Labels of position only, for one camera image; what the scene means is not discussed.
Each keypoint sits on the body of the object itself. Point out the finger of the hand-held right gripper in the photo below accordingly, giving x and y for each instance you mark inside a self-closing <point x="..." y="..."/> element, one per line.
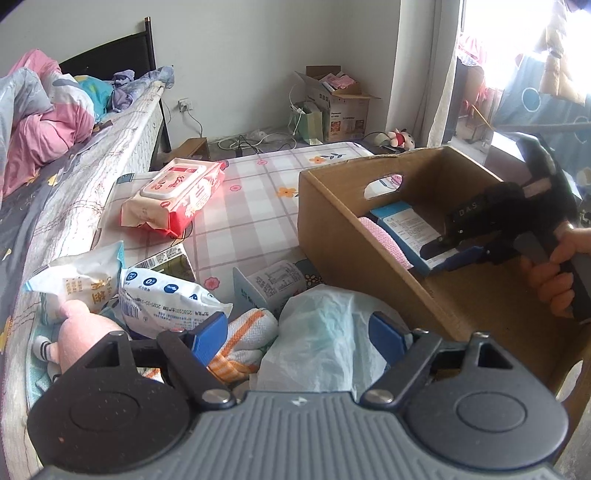
<point x="466" y="261"/>
<point x="436" y="249"/>

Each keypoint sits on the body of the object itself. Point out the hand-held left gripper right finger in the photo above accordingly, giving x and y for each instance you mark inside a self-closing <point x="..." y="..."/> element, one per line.
<point x="385" y="336"/>

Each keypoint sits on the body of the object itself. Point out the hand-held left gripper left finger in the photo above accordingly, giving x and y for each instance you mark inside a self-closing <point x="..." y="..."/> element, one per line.
<point x="208" y="336"/>

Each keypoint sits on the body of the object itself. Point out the large brown cardboard box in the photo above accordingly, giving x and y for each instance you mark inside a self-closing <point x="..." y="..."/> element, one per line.
<point x="480" y="300"/>

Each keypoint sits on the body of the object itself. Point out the white soft plastic pack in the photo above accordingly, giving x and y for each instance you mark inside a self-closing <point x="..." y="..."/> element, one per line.
<point x="323" y="332"/>

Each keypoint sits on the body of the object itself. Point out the person's right hand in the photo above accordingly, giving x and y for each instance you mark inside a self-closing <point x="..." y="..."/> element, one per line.
<point x="551" y="277"/>

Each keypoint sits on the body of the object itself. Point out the orange striped white towel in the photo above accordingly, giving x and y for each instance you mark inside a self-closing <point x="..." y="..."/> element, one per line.
<point x="249" y="332"/>

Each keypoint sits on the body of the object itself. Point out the pink knitted towel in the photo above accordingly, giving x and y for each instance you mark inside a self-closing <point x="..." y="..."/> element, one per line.
<point x="388" y="240"/>

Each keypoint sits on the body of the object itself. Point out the white and blue wipes pack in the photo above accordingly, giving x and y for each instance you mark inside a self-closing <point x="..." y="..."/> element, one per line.
<point x="161" y="295"/>

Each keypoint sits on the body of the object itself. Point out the green and white packet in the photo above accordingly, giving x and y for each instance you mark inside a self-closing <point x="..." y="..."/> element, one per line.
<point x="171" y="263"/>

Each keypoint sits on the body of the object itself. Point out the small white and blue carton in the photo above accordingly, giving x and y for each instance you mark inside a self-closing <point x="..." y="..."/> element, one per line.
<point x="272" y="281"/>

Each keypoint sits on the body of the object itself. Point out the blue hanging cloth with circles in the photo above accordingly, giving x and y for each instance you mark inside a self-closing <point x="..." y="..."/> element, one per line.
<point x="535" y="101"/>

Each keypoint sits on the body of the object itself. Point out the small red and white plush doll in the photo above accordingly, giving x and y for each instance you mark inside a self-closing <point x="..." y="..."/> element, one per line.
<point x="400" y="138"/>

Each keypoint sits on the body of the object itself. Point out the pink plush toy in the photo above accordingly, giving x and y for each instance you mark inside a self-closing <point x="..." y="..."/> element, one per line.
<point x="83" y="327"/>

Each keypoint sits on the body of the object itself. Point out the white tissue pack yellow print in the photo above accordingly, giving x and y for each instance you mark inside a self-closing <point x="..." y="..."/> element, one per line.
<point x="76" y="277"/>

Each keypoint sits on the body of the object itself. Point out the red wet wipes pack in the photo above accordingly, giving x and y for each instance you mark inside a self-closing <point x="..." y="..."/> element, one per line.
<point x="178" y="194"/>

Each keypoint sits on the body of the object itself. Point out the beige hanging garment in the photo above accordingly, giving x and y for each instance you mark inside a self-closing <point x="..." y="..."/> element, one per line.
<point x="565" y="60"/>

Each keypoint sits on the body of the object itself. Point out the open printed cardboard box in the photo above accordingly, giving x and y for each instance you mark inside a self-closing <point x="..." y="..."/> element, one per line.
<point x="346" y="115"/>

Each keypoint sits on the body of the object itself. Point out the white flat plastic packet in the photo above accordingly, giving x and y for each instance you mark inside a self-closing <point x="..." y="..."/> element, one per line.
<point x="113" y="203"/>

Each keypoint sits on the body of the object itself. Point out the grey curtain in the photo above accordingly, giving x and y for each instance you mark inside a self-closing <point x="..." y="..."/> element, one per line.
<point x="427" y="69"/>

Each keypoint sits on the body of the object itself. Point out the pale green paper bag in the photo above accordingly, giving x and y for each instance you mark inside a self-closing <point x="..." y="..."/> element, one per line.
<point x="310" y="123"/>

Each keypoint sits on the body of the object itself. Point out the small brown box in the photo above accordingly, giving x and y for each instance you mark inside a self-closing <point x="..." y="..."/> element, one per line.
<point x="194" y="148"/>

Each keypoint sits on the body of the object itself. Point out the bed with grey sheet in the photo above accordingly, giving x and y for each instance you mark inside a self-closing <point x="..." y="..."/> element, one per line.
<point x="92" y="175"/>

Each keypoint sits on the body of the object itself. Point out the white power strip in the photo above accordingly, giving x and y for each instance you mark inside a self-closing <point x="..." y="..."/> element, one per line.
<point x="257" y="134"/>

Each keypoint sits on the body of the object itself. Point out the blue patterned bedding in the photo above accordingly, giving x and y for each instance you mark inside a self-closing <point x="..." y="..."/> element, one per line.
<point x="124" y="87"/>

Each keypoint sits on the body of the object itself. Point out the pink and grey quilt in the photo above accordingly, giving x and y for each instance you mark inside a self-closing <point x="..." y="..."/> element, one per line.
<point x="51" y="124"/>

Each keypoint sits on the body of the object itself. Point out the black headboard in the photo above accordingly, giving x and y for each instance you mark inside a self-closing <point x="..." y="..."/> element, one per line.
<point x="134" y="50"/>

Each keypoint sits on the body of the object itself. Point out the white wall socket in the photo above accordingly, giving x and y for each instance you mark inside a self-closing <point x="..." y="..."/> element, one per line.
<point x="185" y="104"/>

